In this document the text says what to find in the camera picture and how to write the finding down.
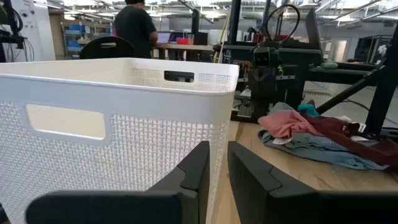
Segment shelf with blue bins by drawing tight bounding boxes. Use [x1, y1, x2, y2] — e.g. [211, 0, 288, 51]
[63, 23, 113, 60]

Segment open laptop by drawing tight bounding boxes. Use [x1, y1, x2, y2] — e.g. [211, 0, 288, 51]
[156, 30, 172, 44]

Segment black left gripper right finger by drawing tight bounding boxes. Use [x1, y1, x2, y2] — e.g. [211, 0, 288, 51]
[227, 141, 398, 224]

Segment maroon garment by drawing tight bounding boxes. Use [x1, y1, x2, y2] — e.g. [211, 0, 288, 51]
[300, 99, 398, 170]

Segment white perforated laundry basket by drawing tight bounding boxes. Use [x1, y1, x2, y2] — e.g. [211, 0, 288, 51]
[0, 57, 240, 224]

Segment pink garment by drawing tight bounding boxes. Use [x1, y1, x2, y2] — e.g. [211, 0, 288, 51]
[257, 110, 324, 139]

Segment person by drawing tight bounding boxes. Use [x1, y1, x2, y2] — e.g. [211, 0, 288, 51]
[114, 0, 159, 59]

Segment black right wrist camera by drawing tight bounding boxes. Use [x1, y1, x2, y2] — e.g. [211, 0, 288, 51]
[253, 46, 272, 67]

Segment black metal table frame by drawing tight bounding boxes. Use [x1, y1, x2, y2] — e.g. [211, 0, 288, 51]
[316, 24, 398, 138]

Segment black stool with round back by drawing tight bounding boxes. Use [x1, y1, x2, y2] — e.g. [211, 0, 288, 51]
[79, 36, 135, 60]

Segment black side bench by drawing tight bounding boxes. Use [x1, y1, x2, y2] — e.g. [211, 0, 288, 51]
[306, 61, 388, 87]

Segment black equipment with cables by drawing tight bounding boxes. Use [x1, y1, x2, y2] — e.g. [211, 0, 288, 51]
[0, 0, 35, 63]

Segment light blue jeans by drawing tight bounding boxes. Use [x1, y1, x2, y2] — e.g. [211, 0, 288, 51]
[257, 101, 389, 171]

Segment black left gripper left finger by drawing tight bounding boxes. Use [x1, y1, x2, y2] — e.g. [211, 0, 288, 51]
[26, 140, 211, 224]

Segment wooden desk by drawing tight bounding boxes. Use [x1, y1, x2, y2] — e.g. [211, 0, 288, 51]
[152, 43, 215, 62]

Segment teal garment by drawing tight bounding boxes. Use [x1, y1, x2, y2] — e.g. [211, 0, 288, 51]
[297, 102, 320, 118]

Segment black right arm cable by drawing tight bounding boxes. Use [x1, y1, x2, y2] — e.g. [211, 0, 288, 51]
[264, 3, 301, 47]

